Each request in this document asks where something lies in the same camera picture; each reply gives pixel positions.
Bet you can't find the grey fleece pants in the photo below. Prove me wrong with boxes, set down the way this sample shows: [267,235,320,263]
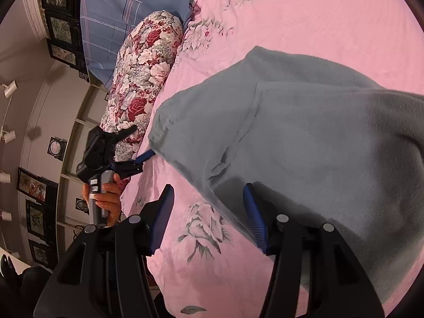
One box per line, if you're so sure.
[149,47,423,300]

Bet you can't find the left hand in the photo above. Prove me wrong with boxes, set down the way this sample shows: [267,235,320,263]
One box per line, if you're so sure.
[82,174,121,227]

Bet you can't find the red floral quilt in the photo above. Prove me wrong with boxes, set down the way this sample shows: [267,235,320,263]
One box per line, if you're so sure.
[99,10,185,193]

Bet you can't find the pink floral bed sheet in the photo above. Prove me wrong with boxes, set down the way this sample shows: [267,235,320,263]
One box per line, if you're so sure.
[121,0,423,317]

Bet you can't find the white spotlight lamp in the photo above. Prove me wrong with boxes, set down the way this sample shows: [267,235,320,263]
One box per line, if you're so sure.
[1,81,17,99]

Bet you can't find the blue plaid pillow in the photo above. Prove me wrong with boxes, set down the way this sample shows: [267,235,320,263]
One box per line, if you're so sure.
[80,0,191,90]

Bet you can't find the framed picture on wall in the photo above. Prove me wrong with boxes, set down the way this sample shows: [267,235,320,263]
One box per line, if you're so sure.
[16,167,58,205]

